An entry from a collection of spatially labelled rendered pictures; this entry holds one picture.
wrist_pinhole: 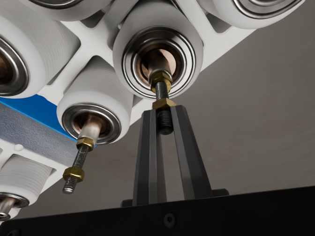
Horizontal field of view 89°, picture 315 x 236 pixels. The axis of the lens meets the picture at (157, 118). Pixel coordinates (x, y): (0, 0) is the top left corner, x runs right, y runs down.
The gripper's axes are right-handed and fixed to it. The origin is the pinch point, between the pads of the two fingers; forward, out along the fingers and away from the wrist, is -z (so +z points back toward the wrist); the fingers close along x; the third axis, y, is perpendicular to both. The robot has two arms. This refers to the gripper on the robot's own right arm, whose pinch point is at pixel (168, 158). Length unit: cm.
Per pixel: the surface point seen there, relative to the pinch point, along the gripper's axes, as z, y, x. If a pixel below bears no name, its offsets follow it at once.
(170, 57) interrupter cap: -11.1, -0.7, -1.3
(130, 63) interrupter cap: -10.9, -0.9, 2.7
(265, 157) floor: -36, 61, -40
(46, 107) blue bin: -28.5, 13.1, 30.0
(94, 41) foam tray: -18.2, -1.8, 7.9
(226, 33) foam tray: -18.2, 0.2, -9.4
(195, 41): -11.2, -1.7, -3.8
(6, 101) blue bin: -24.7, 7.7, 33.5
